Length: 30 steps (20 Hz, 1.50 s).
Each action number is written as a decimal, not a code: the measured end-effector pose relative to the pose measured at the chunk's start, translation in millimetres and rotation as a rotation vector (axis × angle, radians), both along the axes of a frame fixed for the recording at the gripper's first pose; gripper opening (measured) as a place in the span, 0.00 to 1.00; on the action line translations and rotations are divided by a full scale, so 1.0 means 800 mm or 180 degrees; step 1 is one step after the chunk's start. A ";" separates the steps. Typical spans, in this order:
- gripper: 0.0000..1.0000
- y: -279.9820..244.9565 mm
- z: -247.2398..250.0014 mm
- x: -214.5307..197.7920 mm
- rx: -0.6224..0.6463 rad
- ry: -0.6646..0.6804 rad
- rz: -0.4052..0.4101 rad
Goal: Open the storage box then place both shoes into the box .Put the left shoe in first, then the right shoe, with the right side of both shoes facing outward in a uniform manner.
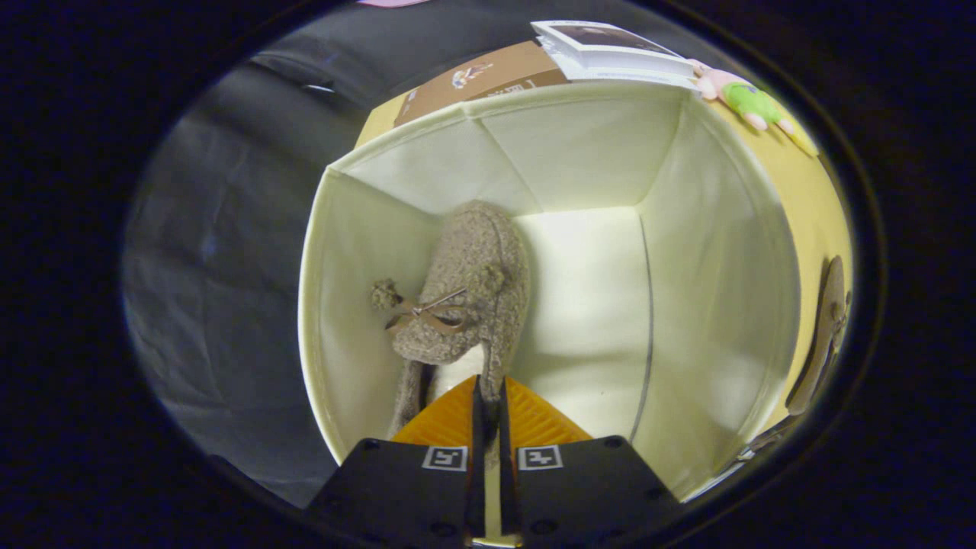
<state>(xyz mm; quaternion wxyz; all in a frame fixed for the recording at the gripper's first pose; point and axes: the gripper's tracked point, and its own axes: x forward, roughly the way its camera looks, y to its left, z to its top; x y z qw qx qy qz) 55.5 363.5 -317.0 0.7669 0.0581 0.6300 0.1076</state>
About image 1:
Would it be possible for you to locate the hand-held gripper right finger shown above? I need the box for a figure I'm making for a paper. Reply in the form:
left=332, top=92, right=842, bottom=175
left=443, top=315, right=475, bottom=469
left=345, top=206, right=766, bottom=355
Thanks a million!
left=497, top=377, right=681, bottom=549

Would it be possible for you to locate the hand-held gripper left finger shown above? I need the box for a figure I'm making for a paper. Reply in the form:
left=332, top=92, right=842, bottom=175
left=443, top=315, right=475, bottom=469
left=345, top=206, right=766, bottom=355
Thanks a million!
left=305, top=375, right=489, bottom=549

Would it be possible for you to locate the brown fluffy shoe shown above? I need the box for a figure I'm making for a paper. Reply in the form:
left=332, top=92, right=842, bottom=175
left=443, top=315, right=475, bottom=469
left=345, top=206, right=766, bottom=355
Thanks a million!
left=371, top=200, right=532, bottom=439
left=785, top=255, right=851, bottom=416

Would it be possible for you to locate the grey fabric storage box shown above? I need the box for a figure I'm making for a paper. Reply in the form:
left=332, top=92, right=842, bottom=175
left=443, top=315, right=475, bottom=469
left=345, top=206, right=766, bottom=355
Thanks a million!
left=297, top=80, right=801, bottom=502

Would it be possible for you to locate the brown flat book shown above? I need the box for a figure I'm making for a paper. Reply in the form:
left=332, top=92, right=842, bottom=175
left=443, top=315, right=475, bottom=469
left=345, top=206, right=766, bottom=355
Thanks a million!
left=393, top=40, right=569, bottom=128

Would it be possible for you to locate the green and pink plush toy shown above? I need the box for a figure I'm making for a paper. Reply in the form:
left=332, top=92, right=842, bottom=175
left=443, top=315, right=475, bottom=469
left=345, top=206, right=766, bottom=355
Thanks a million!
left=690, top=59, right=798, bottom=138

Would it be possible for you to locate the white photo-cover book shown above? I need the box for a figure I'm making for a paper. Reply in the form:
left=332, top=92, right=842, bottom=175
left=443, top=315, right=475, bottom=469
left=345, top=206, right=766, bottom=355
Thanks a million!
left=530, top=21, right=698, bottom=81

